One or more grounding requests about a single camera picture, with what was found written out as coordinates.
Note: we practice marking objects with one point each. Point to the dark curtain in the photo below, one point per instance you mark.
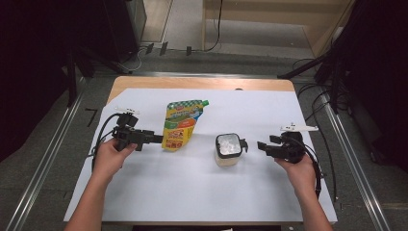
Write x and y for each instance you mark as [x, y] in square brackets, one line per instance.
[381, 64]
[32, 64]

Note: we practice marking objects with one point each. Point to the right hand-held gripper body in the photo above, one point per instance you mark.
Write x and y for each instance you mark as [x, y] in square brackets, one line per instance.
[290, 149]

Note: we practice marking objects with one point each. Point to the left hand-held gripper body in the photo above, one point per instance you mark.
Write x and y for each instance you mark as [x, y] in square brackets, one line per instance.
[128, 136]

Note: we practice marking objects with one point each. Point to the person's left hand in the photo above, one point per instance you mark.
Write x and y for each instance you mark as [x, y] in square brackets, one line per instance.
[107, 160]

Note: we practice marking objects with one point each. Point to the black tripod stand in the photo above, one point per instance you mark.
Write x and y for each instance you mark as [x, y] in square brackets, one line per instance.
[335, 83]

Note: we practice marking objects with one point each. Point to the black metal stand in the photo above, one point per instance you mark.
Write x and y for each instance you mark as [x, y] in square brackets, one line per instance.
[71, 80]

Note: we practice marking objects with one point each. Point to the metal floor rail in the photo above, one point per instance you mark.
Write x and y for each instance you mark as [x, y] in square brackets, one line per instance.
[48, 160]
[356, 166]

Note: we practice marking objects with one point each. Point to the light wooden shelf unit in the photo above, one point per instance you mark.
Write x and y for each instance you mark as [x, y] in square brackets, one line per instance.
[272, 12]

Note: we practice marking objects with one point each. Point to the yellow spouted refill pouch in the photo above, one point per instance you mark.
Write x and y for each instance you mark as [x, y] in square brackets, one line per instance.
[181, 125]

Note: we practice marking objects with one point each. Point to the black cabinet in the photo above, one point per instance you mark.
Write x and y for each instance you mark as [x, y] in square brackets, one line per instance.
[123, 25]

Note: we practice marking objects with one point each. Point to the person's right hand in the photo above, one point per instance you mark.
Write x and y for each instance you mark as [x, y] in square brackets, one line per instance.
[301, 176]

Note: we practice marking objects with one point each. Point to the white paper sheet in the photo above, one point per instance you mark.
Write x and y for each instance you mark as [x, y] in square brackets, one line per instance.
[198, 192]

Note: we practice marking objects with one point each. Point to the small black floor bracket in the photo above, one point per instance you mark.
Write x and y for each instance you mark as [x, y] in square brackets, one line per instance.
[163, 48]
[149, 48]
[189, 50]

